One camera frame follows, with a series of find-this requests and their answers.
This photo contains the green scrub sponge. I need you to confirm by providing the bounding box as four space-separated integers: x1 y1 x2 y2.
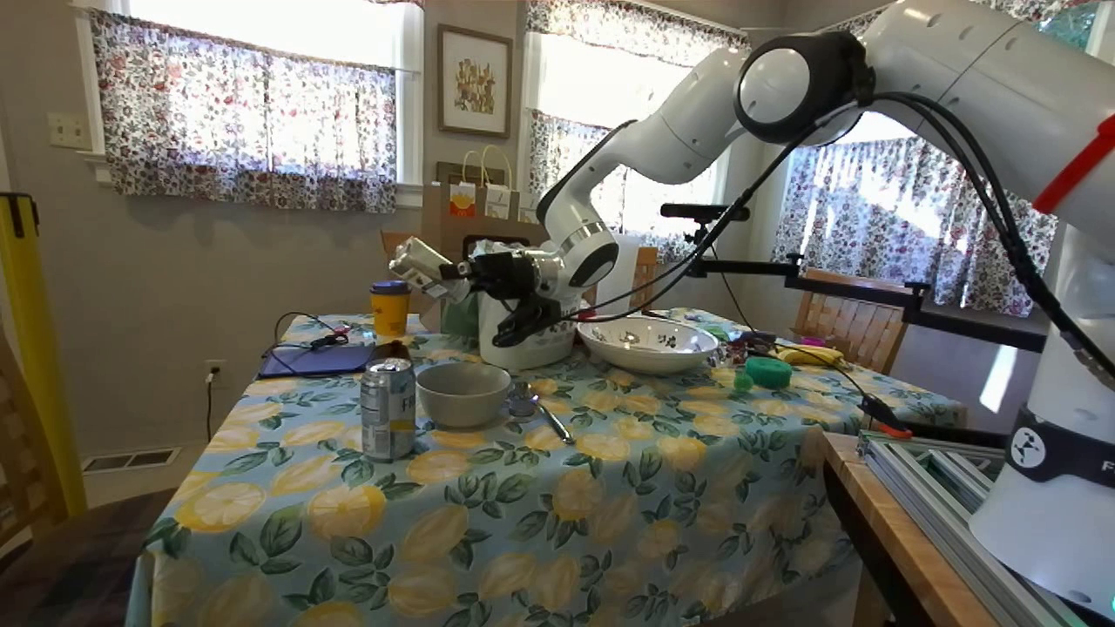
736 357 792 389

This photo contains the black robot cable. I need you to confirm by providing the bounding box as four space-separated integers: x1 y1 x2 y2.
580 91 1115 386

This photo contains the yellow cloth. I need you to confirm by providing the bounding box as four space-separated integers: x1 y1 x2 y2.
774 344 842 369

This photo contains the metal spoon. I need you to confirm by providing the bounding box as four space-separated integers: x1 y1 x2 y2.
512 386 576 445

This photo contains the white wide serving bowl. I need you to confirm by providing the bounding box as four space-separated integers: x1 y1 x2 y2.
580 316 720 376

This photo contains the floral curtain left window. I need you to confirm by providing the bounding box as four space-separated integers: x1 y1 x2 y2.
92 12 400 213

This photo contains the grey ceramic bowl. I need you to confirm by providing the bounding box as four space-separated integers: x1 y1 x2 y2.
419 362 512 430

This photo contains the silver soda can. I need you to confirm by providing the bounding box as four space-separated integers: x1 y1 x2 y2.
358 358 415 460

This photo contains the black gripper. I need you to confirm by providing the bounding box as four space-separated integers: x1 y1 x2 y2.
394 240 568 347

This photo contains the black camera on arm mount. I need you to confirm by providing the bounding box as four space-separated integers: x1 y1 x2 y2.
691 253 1045 351

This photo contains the framed floral picture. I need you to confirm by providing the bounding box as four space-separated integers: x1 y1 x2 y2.
438 26 512 136

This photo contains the yellow jar with dark lid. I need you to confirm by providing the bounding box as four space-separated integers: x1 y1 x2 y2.
368 280 411 341

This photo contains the floral curtain right window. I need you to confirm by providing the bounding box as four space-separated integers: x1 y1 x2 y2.
774 136 1036 316

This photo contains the dark blue notebook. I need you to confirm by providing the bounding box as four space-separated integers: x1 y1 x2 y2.
257 344 368 380

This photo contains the wooden chair right side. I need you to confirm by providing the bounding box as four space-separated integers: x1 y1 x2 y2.
792 271 918 373

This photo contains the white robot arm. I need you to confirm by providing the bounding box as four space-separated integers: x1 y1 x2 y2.
390 0 1115 618

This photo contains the yellow board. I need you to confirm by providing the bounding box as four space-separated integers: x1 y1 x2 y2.
0 192 86 517

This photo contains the lemon print tablecloth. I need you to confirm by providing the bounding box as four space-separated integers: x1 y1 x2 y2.
127 351 966 627

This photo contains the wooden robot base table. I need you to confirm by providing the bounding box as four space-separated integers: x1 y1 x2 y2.
817 433 993 627

